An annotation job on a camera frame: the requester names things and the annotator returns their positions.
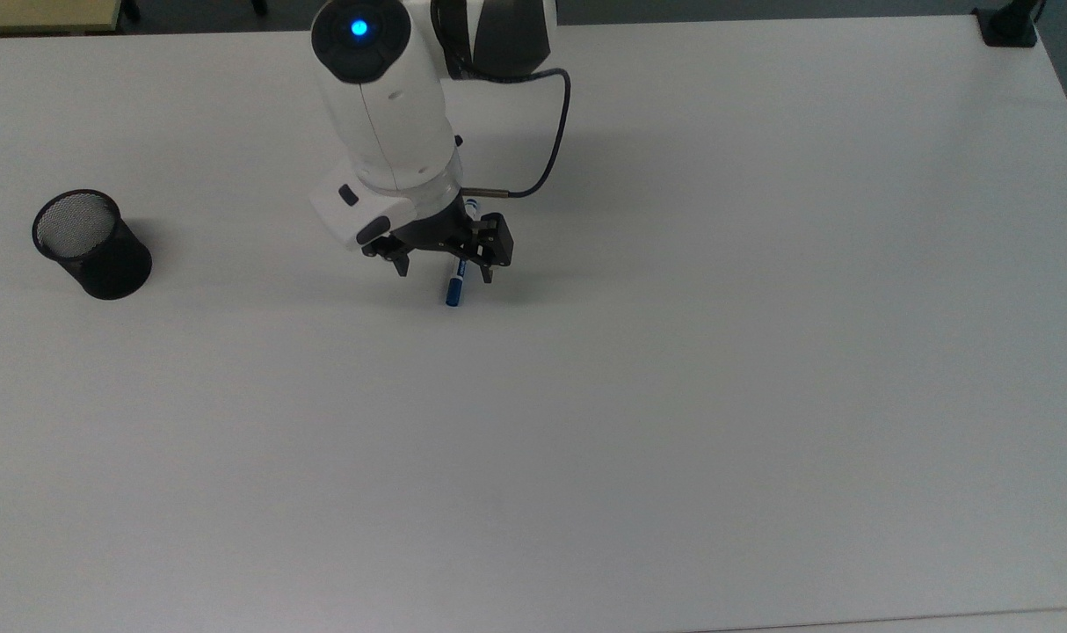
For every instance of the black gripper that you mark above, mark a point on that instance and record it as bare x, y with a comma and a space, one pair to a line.
446, 236

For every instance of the blue and white marker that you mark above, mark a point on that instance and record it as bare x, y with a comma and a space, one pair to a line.
453, 290

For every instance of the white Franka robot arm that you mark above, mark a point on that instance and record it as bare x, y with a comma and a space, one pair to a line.
393, 114

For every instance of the black furniture leg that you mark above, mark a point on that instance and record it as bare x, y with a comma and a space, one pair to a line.
131, 9
259, 6

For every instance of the black mesh pen cup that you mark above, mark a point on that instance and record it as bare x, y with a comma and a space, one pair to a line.
116, 268

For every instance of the light wooden table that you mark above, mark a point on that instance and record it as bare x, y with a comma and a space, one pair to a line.
41, 13

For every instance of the black table clamp mount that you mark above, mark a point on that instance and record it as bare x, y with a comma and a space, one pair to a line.
1008, 31

